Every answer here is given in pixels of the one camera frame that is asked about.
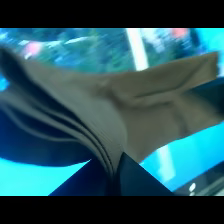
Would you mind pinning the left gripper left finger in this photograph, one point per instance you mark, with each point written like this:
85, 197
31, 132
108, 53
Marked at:
88, 183

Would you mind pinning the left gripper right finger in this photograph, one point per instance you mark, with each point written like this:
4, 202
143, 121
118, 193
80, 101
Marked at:
140, 181

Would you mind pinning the brown garment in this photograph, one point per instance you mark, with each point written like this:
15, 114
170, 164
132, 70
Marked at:
110, 110

